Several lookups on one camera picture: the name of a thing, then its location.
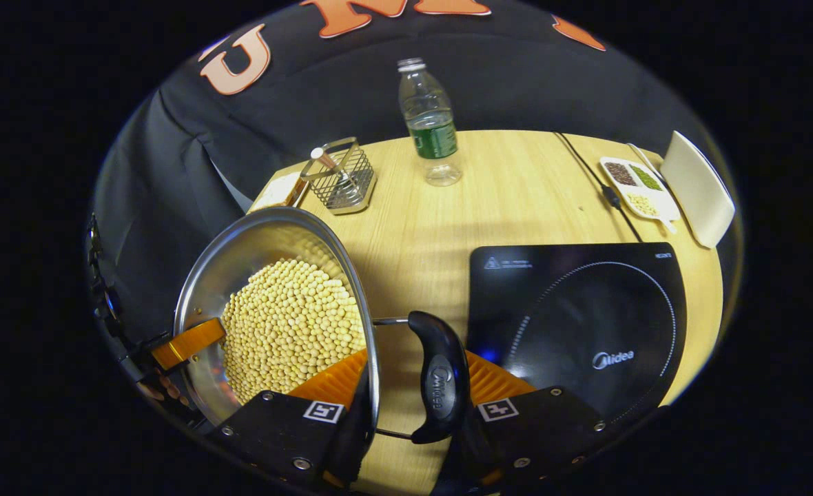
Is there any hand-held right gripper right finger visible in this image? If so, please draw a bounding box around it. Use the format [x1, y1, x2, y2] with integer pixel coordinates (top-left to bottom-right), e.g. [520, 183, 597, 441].
[434, 350, 669, 495]

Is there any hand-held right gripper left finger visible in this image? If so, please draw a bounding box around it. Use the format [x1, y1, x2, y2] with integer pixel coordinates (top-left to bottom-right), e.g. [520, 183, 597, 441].
[210, 348, 380, 491]

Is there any steel pot with black handle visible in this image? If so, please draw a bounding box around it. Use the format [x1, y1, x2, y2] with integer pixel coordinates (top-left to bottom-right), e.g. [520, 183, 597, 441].
[172, 207, 471, 445]

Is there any black induction cooktop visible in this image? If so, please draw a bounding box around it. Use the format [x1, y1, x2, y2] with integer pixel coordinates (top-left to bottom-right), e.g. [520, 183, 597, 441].
[466, 242, 688, 424]

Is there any pile of yellow soybeans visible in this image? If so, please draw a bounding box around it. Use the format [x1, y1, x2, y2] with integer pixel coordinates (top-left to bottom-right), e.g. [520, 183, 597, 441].
[220, 258, 367, 406]

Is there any sandwich with green filling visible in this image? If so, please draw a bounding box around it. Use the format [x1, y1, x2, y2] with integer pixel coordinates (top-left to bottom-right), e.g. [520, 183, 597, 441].
[248, 171, 309, 213]

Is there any steel utensil with white tip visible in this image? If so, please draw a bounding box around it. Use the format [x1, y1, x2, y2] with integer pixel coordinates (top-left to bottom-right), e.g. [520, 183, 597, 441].
[309, 146, 353, 195]

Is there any white divided dish of beans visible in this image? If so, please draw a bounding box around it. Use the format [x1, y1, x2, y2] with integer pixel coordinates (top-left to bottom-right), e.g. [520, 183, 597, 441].
[599, 156, 681, 234]

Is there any white plastic appliance box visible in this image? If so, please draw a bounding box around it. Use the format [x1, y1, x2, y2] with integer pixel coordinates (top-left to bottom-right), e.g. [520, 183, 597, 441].
[660, 131, 736, 249]

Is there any clear plastic water bottle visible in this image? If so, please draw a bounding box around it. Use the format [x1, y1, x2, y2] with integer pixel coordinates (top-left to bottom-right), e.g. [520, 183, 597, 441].
[398, 58, 463, 187]

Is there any metal wire basket holder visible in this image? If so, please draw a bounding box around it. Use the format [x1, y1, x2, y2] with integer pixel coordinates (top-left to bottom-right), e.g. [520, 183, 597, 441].
[300, 137, 378, 216]

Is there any black power cable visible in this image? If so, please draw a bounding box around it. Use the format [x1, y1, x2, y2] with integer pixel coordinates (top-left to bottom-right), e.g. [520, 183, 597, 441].
[555, 132, 645, 243]

